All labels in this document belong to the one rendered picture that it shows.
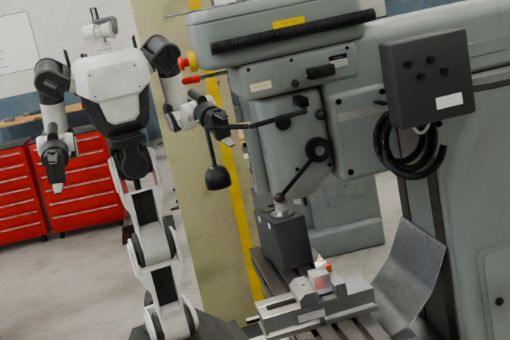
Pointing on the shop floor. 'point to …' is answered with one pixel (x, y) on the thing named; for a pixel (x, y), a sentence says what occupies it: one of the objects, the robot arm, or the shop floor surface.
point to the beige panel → (240, 284)
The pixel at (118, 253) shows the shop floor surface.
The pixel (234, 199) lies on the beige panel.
